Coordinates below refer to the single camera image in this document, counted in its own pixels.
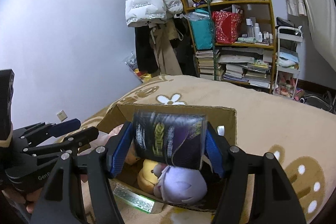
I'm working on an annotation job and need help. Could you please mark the beige trench coat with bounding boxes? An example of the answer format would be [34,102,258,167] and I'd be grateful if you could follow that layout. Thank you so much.
[150,19,182,76]

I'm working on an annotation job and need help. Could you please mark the upper wall socket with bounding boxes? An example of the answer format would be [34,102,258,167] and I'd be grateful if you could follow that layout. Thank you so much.
[56,110,68,122]

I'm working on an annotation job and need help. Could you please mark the wooden bookshelf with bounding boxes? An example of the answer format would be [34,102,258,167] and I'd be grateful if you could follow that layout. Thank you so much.
[182,0,276,93]

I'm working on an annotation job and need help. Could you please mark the person's left hand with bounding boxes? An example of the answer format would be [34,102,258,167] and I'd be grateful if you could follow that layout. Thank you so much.
[1,177,42,213]

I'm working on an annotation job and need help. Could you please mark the left stack of books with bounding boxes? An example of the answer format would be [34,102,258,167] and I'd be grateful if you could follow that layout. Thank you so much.
[195,50,223,81]

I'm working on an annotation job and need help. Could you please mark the red gift bag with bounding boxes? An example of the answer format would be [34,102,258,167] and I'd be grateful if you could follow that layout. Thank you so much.
[212,11,243,45]

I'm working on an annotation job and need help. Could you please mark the purple-haired blindfolded plush doll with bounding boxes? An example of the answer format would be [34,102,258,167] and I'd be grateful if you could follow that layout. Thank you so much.
[151,164,207,205]

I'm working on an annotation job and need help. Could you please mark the dark purple card pack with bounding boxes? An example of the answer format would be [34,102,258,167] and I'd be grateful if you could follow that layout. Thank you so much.
[132,110,207,170]

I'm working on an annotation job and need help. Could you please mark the right pile of books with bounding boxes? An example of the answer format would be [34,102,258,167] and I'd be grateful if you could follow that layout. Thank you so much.
[217,47,273,89]

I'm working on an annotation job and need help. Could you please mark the plastic bag of toys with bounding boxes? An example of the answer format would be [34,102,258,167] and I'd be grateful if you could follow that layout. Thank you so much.
[124,52,151,83]

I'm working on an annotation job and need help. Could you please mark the open cardboard box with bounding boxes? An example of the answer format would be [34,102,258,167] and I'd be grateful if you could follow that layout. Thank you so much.
[98,103,236,211]

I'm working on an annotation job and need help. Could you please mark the white cosmetic bottles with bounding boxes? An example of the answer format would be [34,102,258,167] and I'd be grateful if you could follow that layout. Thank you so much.
[245,18,273,45]

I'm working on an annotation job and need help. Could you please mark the yellow dog plush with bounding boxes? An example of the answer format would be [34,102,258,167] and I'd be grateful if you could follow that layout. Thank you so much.
[125,142,158,195]

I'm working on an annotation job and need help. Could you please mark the white rolling cart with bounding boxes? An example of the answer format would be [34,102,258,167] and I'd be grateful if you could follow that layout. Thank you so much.
[273,26,303,100]

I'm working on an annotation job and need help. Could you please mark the black hanging coat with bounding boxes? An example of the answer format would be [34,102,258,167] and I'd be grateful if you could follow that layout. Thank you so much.
[134,26,158,74]

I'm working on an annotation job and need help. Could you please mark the teal paper bag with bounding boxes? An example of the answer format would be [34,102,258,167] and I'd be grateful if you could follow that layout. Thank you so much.
[186,9,213,50]

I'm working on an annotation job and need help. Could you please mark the green tissue pack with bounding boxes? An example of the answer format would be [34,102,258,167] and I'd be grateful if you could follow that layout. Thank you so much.
[113,184,164,214]

